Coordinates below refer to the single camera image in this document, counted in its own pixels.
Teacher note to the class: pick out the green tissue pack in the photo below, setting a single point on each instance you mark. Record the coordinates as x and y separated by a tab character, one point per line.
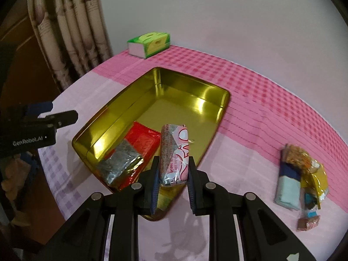
149	44

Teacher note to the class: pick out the pink white wafer packet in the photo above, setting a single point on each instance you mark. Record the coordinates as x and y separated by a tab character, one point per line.
174	158
308	223

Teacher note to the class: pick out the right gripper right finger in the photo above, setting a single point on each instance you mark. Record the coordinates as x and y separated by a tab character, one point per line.
241	227

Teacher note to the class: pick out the yellow foil snack bag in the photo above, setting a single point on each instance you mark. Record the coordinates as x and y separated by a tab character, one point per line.
316	183

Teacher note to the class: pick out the red gold toffee tin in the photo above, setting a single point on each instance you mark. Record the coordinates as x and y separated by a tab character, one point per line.
158	97

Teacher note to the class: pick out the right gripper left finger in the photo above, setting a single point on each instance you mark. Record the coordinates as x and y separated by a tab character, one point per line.
107	225

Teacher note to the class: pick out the beige patterned curtain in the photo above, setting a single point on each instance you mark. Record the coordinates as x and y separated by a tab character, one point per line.
71	36

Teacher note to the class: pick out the clear peanut snack bag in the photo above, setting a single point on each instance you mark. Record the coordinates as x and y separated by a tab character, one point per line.
299	158

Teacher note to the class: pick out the silver grey snack packet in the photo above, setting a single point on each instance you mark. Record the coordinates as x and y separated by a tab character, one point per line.
119	163

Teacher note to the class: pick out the dark blue teal packet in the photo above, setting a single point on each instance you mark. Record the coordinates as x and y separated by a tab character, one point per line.
288	188

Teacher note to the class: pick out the blue plum candy packet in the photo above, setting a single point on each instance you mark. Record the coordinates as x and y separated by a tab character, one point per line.
310	205

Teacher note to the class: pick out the pink checkered tablecloth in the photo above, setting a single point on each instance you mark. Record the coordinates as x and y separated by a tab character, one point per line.
261	118

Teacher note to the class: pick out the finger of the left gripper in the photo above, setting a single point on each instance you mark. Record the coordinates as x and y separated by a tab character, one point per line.
58	120

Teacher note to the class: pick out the red snack packet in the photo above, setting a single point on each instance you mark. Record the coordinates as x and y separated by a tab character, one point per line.
146	141

